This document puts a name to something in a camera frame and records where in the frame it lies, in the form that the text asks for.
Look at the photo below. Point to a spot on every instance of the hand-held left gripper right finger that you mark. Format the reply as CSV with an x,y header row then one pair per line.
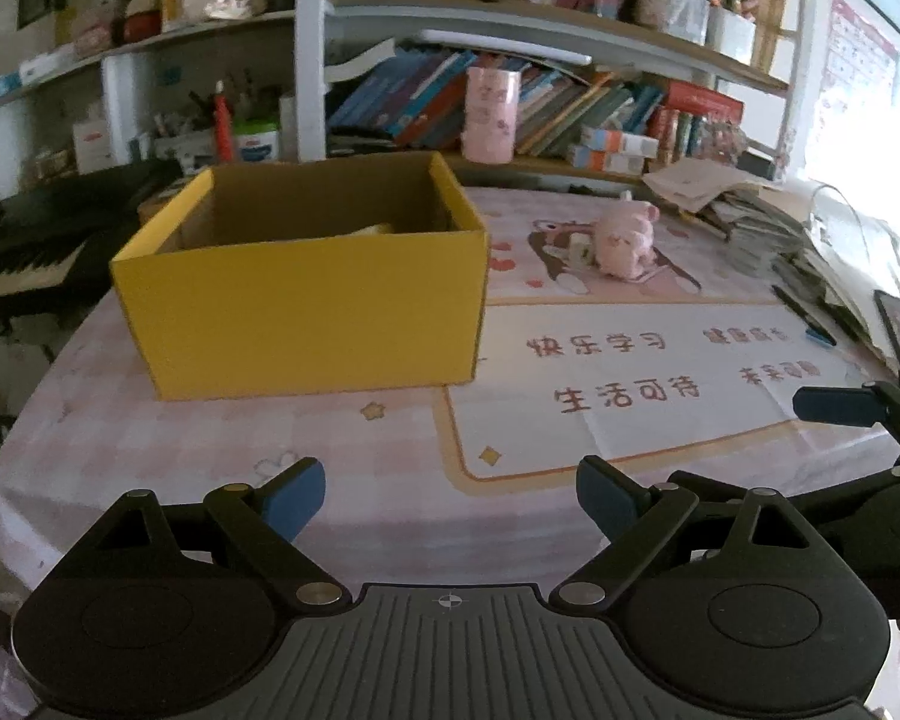
x,y
607,499

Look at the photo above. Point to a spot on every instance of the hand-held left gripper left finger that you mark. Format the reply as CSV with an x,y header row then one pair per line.
x,y
294,499

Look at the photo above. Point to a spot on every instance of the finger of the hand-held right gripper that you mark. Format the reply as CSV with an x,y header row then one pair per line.
x,y
855,487
840,405

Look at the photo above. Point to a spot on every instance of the yellow cardboard box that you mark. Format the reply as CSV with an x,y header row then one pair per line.
x,y
307,315

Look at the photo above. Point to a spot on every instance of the pink pig plush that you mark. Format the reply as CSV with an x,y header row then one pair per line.
x,y
626,244

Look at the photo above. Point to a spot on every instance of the black pen with blue cap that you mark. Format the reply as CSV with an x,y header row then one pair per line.
x,y
799,311

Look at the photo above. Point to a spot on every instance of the pile of papers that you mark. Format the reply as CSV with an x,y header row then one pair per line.
x,y
765,240

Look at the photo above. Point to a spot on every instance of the small white toy block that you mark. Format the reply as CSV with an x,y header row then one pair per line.
x,y
580,249

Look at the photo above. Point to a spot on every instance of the small orange and white box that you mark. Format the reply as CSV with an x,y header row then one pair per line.
x,y
607,161
619,141

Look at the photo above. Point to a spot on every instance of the white jar with green lid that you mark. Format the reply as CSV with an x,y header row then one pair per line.
x,y
256,142

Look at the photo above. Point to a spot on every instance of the white pen holder with pens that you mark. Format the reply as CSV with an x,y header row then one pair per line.
x,y
184,146

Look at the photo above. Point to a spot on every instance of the red bottle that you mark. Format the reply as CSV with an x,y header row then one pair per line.
x,y
223,131

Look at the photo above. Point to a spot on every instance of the black electronic keyboard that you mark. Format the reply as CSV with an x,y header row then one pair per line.
x,y
45,217

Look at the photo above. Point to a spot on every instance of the white storage bin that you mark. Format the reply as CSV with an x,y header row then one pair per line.
x,y
675,11
731,34

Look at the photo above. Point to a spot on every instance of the pink tumbler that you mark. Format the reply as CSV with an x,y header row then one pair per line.
x,y
489,116

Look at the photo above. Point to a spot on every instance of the white box with red label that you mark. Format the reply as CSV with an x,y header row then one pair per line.
x,y
94,146

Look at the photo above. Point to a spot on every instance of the row of books under radio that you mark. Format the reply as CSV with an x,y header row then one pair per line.
x,y
420,101

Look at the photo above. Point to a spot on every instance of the white and wood bookshelf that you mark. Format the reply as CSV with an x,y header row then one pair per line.
x,y
311,52

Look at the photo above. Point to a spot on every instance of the small white flat box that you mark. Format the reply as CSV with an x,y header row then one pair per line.
x,y
45,69

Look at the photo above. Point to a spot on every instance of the red jar with white lid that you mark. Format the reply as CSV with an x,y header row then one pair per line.
x,y
142,19

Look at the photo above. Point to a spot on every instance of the yellow and white carton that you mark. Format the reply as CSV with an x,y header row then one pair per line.
x,y
172,4

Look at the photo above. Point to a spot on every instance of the pink wall calendar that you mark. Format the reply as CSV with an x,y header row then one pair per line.
x,y
859,75

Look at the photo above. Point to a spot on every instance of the black wall frame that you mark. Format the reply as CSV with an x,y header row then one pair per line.
x,y
37,1

